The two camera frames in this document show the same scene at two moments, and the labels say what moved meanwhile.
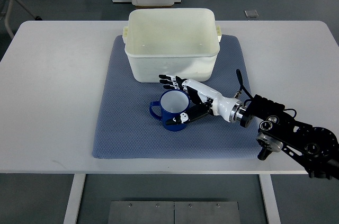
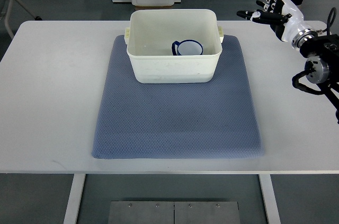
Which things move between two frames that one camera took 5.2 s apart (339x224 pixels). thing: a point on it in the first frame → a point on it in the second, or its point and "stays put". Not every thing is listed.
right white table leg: (270, 198) stays put
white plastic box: (181, 42) stays put
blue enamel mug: (173, 102) → (187, 47)
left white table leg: (71, 213) stays put
